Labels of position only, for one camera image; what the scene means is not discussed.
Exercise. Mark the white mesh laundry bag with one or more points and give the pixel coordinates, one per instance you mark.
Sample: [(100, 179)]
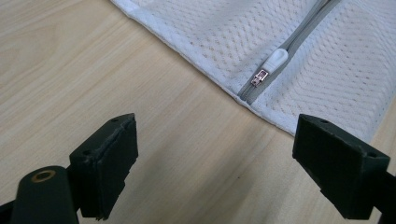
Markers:
[(280, 46)]

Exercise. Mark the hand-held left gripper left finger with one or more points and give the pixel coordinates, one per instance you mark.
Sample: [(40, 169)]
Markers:
[(104, 168)]

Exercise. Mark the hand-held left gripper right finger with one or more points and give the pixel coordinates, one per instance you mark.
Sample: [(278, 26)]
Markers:
[(337, 165)]

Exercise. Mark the white zipper pull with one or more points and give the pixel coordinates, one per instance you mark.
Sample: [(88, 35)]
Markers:
[(270, 66)]

